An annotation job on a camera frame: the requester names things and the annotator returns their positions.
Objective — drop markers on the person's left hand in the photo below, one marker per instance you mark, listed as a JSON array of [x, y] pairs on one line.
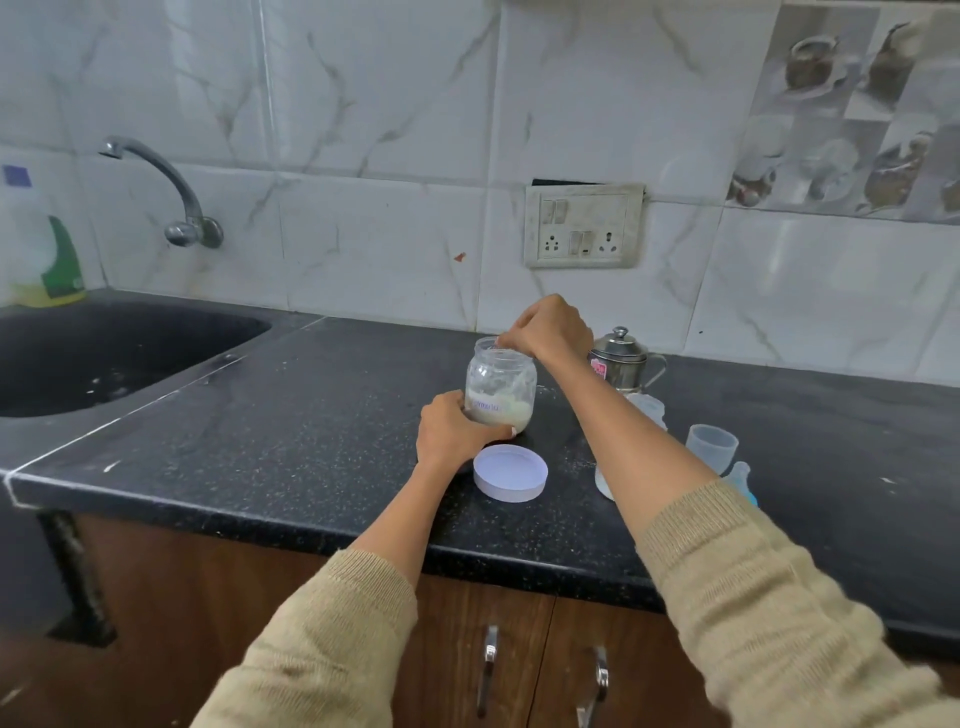
[[446, 435]]

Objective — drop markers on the person's right hand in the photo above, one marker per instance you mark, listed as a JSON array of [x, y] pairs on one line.
[[555, 330]]

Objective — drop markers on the glass jar with white powder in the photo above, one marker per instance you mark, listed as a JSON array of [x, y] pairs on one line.
[[501, 390]]

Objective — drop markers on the lavender plastic jar lid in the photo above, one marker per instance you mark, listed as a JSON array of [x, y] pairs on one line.
[[510, 472]]

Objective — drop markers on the small steel kettle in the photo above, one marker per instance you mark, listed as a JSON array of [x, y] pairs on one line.
[[622, 364]]

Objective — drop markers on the clear printed baby bottle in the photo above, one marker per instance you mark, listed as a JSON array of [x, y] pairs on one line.
[[651, 411]]

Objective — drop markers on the clear bottle dome cap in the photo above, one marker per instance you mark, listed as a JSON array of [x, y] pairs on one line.
[[711, 448]]

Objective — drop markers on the blue collar with nipple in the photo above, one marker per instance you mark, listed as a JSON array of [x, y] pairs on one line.
[[742, 480]]

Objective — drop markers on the person's left forearm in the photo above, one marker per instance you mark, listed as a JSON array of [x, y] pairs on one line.
[[375, 555]]

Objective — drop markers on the person's right forearm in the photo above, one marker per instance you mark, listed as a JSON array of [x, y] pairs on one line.
[[712, 570]]

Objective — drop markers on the dish soap bottle green label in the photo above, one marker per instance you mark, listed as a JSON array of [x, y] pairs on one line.
[[60, 270]]

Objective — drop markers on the brown wooden cabinet door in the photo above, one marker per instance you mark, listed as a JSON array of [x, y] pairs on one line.
[[645, 675], [210, 600]]

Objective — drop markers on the black kitchen sink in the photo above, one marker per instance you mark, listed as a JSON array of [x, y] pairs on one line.
[[112, 360]]

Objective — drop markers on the white switch socket board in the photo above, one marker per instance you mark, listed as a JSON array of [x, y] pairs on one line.
[[585, 225]]

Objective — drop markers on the curved steel wall tap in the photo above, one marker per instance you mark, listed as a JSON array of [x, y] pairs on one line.
[[184, 199]]

